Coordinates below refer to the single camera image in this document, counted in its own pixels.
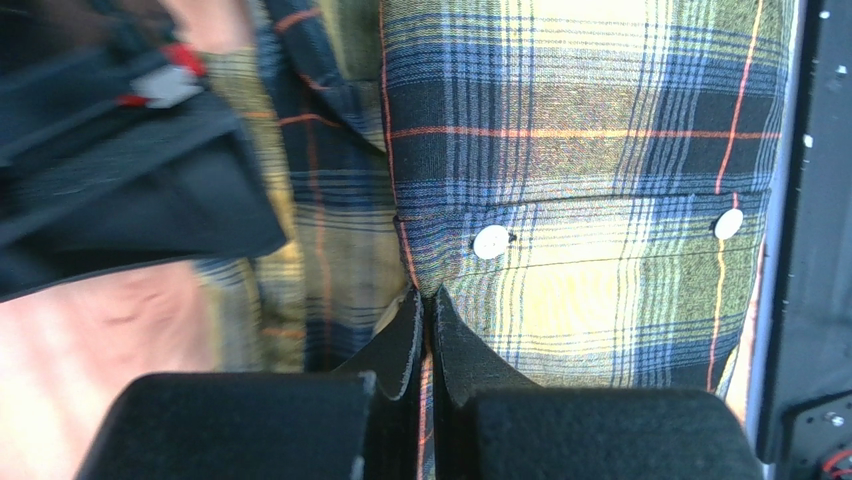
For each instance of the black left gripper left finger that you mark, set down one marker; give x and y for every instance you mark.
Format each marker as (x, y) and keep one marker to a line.
(355, 422)

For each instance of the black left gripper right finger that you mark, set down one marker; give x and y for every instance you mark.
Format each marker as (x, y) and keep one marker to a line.
(492, 422)

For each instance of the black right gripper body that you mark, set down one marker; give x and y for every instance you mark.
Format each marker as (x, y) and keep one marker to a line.
(115, 151)

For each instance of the yellow black plaid shirt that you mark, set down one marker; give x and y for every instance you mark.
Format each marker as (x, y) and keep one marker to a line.
(588, 180)

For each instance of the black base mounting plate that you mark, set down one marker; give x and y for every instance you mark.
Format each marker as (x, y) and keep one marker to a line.
(805, 424)

